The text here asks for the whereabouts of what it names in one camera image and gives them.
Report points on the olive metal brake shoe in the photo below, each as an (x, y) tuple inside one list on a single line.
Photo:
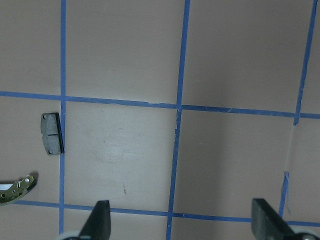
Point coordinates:
[(12, 191)]

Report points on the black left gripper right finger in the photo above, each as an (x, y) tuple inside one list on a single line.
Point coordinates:
[(266, 224)]

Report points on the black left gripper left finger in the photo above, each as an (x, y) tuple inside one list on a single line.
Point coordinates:
[(98, 224)]

